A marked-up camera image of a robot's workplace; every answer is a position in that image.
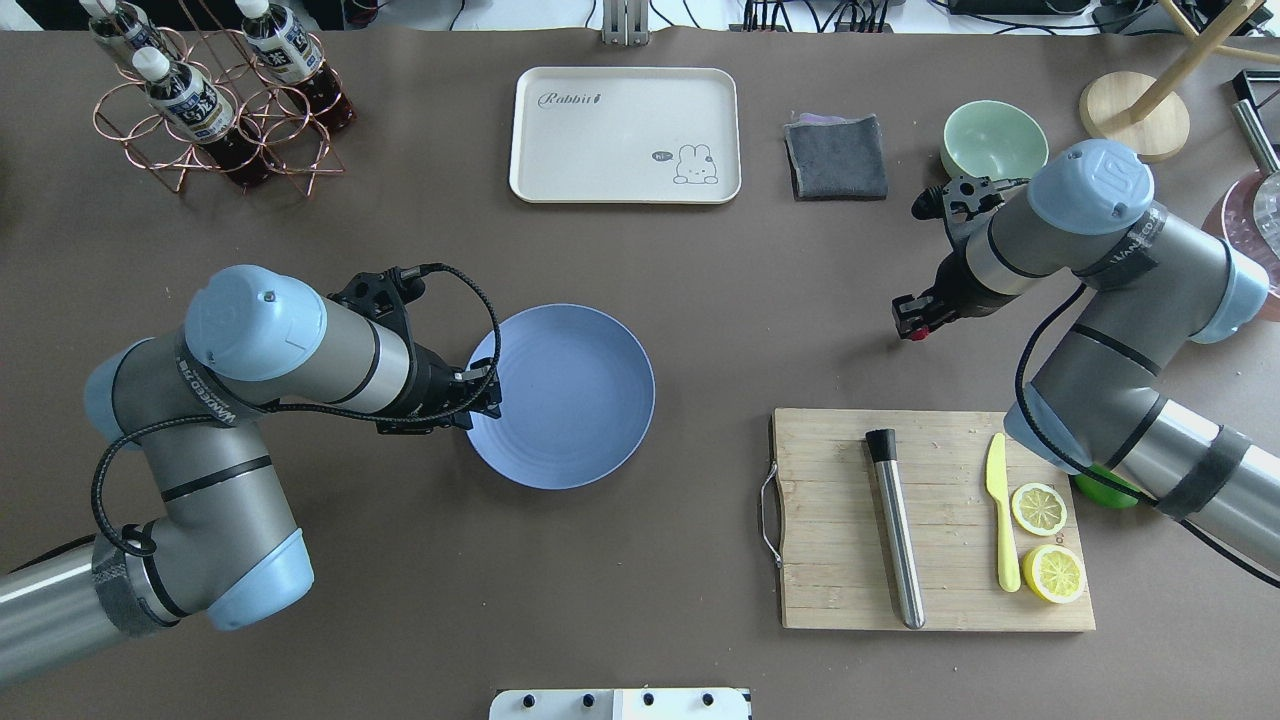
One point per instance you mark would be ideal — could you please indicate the yellow plastic knife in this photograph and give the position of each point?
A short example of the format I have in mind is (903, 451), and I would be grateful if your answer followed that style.
(997, 487)

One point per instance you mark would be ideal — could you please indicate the green lime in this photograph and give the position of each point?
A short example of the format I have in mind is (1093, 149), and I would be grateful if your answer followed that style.
(1103, 495)

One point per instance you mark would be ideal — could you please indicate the pink bowl of ice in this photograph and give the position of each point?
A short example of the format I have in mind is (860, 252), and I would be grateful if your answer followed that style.
(1232, 219)

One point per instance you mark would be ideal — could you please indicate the grey folded cloth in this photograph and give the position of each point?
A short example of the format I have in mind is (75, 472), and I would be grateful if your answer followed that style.
(835, 158)

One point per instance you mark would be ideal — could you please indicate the metal ice scoop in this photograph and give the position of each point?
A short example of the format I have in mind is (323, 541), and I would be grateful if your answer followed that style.
(1264, 205)

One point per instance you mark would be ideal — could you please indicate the wooden cutting board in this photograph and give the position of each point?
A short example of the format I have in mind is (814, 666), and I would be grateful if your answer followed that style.
(835, 565)

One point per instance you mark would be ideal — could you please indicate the wooden cup tree stand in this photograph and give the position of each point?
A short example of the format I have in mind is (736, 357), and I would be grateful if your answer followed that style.
(1144, 112)

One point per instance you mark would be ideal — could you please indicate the green ceramic bowl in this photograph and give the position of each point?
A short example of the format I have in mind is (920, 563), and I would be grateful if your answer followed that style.
(989, 138)

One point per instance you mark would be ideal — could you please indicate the white camera mast base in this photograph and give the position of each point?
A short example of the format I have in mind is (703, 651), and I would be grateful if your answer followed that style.
(623, 703)

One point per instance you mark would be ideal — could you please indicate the blue round plate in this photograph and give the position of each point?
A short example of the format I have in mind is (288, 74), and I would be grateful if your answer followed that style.
(578, 396)

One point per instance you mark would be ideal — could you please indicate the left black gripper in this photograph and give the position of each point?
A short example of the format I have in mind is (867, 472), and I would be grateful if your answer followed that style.
(432, 383)

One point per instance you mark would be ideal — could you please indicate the lemon half slice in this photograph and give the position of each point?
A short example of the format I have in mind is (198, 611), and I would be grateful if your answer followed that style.
(1054, 573)
(1039, 509)

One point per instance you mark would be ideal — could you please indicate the cream rectangular tray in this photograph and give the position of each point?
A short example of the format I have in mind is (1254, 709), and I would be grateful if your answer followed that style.
(625, 135)

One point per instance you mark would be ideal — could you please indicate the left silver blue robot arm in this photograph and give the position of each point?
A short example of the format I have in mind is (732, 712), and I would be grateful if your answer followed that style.
(191, 516)

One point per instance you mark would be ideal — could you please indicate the steel muddler black tip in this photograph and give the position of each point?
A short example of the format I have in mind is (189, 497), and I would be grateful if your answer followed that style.
(882, 449)

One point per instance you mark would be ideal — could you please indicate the copper wire bottle rack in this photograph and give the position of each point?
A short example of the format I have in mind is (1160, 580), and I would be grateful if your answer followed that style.
(246, 104)

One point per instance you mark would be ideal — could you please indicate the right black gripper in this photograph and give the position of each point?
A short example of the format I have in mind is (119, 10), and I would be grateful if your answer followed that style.
(953, 285)

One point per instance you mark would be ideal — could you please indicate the dark drink bottle white cap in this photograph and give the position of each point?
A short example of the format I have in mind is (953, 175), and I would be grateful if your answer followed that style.
(200, 110)

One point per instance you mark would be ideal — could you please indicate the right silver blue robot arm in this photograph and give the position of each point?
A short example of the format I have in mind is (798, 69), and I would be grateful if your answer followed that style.
(1158, 282)

